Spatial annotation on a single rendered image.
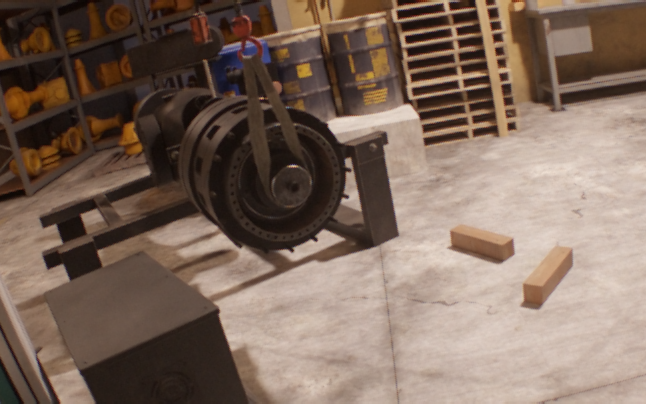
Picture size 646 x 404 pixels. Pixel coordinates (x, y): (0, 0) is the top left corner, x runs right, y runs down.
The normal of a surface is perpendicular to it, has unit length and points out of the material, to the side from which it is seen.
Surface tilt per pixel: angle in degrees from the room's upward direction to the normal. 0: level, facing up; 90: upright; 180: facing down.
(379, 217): 90
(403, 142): 90
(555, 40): 90
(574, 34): 90
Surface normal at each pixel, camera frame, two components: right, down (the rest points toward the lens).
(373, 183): 0.46, 0.19
